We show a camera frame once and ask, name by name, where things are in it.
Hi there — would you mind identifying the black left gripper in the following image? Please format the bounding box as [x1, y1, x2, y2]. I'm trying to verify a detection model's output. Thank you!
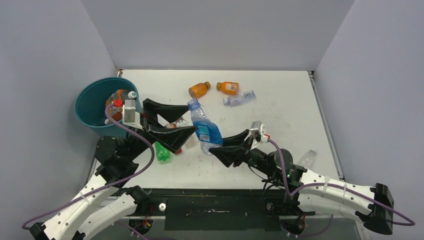
[125, 99, 197, 161]

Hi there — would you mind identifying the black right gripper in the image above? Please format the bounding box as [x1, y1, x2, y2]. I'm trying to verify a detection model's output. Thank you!
[209, 130, 277, 177]

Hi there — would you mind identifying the blue label water bottle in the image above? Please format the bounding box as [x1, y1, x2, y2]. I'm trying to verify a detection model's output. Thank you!
[187, 98, 224, 156]

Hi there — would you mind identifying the large orange label bottle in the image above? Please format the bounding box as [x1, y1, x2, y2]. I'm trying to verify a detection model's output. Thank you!
[105, 89, 138, 122]

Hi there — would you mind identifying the clear bottle blue cap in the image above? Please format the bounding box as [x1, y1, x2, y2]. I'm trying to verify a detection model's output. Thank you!
[296, 149, 318, 169]

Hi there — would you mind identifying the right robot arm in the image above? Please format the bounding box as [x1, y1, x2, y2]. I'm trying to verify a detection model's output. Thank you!
[209, 130, 394, 235]

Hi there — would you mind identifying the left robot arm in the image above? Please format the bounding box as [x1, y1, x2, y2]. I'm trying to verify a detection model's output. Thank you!
[29, 99, 196, 240]

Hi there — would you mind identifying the bottle inside bin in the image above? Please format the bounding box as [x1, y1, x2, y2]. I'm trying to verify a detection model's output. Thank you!
[104, 118, 113, 126]

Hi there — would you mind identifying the teal plastic bin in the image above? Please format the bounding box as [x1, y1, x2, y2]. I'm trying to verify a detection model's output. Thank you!
[74, 77, 138, 137]

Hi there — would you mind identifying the green plastic bottle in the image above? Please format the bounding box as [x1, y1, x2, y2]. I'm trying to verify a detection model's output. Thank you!
[155, 141, 171, 164]

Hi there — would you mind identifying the small orange juice bottle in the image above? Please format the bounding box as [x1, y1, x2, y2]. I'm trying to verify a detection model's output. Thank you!
[188, 81, 211, 99]

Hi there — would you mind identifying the crushed clear water bottle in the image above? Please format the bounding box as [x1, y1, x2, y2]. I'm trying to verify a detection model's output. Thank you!
[222, 90, 257, 107]

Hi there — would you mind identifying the orange bottle with barcode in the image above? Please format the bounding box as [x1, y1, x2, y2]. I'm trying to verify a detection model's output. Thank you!
[216, 81, 240, 95]

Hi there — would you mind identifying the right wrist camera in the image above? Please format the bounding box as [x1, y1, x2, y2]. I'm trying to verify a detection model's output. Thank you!
[250, 120, 270, 143]

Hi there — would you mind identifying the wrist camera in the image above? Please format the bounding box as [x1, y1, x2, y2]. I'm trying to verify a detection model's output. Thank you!
[122, 99, 136, 126]
[250, 120, 270, 143]

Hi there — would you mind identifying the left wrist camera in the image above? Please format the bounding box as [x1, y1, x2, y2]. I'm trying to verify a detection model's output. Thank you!
[122, 99, 136, 126]

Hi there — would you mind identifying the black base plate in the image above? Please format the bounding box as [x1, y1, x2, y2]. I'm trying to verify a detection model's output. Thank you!
[124, 188, 316, 233]

